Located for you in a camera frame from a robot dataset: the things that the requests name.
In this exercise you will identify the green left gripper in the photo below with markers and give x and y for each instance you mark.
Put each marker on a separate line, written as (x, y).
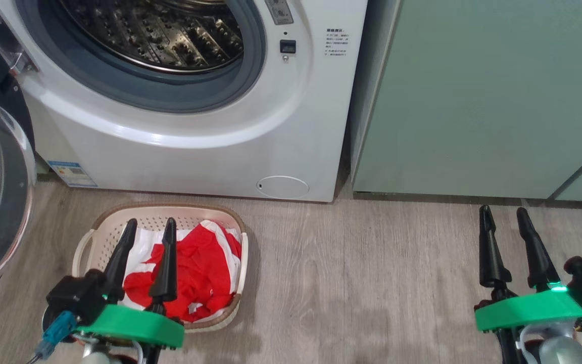
(134, 326)

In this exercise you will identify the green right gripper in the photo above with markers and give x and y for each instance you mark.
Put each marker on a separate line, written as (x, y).
(528, 311)

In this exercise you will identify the red garment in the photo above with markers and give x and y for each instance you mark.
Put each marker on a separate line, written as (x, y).
(200, 273)

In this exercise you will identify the washing machine door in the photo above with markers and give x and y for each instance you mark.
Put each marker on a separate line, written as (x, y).
(3, 202)

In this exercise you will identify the white front-load washing machine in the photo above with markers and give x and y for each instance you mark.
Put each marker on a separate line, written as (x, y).
(195, 151)

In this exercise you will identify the stainless steel washing machine drum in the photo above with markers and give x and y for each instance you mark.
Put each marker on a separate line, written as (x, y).
(159, 35)

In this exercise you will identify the white garment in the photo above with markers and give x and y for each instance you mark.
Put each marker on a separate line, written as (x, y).
(144, 240)

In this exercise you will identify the cream perforated laundry basket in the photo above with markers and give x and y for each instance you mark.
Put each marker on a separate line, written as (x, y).
(96, 235)

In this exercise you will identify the blue energy label sticker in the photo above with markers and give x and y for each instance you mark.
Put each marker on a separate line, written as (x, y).
(71, 173)

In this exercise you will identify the pale green cabinet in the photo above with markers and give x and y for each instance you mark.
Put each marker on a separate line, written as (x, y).
(473, 101)

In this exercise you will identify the round white filter cover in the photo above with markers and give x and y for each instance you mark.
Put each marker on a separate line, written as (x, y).
(283, 187)

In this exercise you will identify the grey instruction sticker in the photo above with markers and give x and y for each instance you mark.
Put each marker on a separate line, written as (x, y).
(280, 11)

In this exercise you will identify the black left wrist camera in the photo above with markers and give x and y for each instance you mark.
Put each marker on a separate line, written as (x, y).
(76, 296)

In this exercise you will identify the blue left camera connector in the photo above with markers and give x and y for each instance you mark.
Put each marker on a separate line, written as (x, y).
(56, 331)

